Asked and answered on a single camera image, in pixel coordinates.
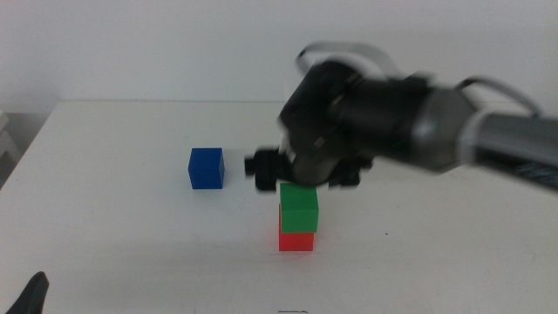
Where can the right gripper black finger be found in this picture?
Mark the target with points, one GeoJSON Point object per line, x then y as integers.
{"type": "Point", "coordinates": [349, 172]}
{"type": "Point", "coordinates": [263, 172]}

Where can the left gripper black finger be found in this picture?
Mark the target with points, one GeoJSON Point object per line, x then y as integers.
{"type": "Point", "coordinates": [32, 296]}

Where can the green cube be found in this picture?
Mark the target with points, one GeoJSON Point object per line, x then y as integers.
{"type": "Point", "coordinates": [300, 211]}

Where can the blue cube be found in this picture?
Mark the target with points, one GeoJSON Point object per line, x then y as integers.
{"type": "Point", "coordinates": [207, 170]}

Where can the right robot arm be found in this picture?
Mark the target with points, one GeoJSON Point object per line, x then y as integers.
{"type": "Point", "coordinates": [501, 135]}

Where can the red cube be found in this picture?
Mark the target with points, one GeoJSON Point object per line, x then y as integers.
{"type": "Point", "coordinates": [296, 242]}

